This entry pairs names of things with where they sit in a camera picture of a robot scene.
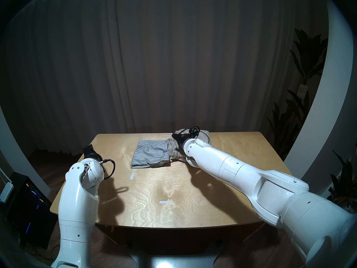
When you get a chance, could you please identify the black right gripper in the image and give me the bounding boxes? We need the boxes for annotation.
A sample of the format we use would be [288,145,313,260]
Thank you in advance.
[171,132,191,150]

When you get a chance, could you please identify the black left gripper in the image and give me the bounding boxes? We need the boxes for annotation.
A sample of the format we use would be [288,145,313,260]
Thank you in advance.
[82,144,103,166]

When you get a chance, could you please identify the beige sweat shorts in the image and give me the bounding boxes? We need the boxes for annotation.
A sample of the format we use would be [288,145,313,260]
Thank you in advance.
[166,128,212,163]

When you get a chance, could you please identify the light grey shorts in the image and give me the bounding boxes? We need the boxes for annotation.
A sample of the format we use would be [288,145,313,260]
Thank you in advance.
[130,140,171,169]

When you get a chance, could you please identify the light wooden table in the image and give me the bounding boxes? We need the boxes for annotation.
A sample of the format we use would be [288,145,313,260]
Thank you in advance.
[50,131,293,229]

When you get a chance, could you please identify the brown pleated curtain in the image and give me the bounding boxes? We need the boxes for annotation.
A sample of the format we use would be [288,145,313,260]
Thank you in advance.
[0,0,328,156]

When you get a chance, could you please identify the black computer tower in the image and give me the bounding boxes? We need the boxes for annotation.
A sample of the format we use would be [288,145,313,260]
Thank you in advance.
[7,173,59,250]

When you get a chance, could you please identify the white router box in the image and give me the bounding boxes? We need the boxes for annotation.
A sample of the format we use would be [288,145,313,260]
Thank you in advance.
[0,170,14,203]

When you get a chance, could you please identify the tall dark leafy plant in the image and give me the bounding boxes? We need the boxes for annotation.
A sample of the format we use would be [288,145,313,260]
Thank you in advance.
[266,28,328,160]

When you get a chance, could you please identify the small dark leafy plant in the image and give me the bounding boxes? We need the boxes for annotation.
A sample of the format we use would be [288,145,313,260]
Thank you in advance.
[326,150,357,212]

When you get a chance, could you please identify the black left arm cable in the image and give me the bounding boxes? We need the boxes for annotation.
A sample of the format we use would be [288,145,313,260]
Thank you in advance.
[101,159,116,180]

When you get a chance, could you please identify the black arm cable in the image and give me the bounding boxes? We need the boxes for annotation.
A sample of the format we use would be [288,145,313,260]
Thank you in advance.
[181,126,211,144]
[101,159,116,180]

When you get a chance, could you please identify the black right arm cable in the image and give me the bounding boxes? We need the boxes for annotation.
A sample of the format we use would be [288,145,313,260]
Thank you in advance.
[181,126,211,144]

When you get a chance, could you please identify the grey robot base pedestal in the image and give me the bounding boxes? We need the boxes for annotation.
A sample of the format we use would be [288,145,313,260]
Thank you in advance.
[127,247,221,268]

